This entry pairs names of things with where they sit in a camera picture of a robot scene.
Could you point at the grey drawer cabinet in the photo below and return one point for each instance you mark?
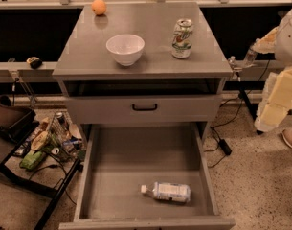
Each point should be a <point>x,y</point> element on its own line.
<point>86,69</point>

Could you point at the green snack bag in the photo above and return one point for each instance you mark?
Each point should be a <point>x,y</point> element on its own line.
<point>32,160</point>

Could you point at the orange fruit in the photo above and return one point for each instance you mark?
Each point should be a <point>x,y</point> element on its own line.
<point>98,7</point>

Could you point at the wire basket of groceries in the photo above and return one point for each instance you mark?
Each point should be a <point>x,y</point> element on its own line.
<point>61,139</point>

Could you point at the black and yellow tape measure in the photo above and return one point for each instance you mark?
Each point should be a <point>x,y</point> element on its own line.
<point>34,62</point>

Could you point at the clear plastic water bottle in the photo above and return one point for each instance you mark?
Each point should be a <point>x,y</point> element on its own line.
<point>174,192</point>

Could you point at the white bowl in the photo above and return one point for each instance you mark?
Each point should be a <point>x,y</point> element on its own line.
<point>126,49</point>

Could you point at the open grey middle drawer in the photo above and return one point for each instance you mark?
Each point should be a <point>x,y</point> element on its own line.
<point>120,160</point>

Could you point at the black power adapter with cable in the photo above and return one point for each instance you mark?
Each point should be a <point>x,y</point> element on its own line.
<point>220,144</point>

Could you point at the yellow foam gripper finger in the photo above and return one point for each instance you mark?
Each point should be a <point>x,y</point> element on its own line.
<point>276,100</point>
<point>266,44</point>

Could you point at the small water bottle on ledge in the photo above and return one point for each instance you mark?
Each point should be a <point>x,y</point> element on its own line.
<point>250,56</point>

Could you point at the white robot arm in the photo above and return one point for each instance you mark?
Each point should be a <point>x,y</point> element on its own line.
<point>283,47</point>

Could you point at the closed drawer with black handle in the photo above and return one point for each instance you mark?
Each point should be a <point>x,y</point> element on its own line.
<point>141,110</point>

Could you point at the black cart frame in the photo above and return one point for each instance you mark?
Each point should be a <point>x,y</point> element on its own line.
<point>7,149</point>

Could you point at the green soda can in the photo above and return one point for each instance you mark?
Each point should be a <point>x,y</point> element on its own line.
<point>182,38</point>

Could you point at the dark brown bag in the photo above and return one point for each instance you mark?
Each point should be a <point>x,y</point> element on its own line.
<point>13,119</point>

